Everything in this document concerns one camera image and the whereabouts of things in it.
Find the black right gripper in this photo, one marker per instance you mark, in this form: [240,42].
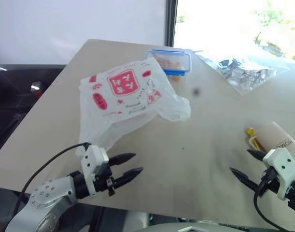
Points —
[269,184]

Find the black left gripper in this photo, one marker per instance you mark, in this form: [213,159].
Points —
[102,182]

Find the beige cardboard box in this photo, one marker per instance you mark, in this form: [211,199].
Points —
[277,136]

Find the white plastic bag red print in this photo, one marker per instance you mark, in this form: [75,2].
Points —
[128,96]

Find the clear container blue rim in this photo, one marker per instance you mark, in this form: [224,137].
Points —
[178,60]

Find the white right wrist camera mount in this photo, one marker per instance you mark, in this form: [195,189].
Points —
[282,166]

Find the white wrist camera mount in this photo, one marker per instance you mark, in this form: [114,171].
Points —
[90,159]
[282,166]

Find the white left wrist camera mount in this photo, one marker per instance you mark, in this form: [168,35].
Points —
[90,159]

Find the dark window frame post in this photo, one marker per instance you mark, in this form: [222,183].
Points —
[171,21]

